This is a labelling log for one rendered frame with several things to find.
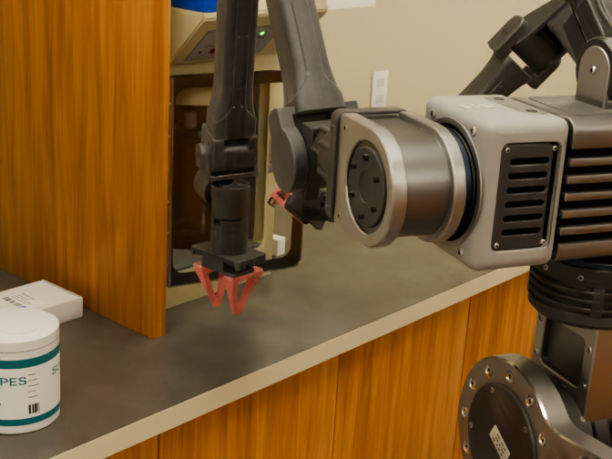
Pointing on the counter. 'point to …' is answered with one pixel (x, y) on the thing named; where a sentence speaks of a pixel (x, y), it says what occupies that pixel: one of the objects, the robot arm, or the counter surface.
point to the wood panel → (87, 151)
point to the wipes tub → (28, 370)
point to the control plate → (215, 40)
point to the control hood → (188, 25)
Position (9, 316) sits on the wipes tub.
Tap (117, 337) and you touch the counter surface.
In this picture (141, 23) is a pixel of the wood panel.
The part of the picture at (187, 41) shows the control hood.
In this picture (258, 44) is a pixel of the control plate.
